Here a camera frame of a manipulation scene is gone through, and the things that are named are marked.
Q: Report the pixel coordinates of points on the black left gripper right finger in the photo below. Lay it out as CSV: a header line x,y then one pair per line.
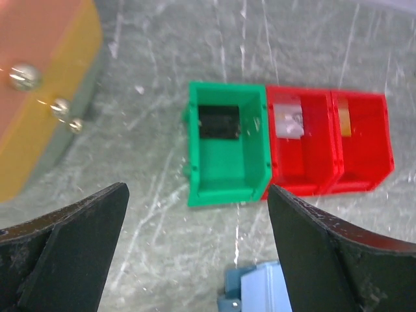
x,y
330,264

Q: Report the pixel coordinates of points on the green plastic bin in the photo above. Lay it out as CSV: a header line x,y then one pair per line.
x,y
228,171

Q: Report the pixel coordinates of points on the gold credit card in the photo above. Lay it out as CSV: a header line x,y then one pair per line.
x,y
344,117

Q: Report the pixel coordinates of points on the black credit card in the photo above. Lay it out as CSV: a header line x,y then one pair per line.
x,y
219,122

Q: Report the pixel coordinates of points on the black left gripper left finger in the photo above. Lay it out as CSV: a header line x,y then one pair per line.
x,y
60,261

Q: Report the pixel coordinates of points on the blue card holder wallet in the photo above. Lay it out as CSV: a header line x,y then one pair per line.
x,y
256,288

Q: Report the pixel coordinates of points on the red plastic bin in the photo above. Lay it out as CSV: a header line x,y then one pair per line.
x,y
306,166
367,156

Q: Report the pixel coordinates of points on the round drawer cabinet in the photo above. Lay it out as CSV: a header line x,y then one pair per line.
x,y
51,56

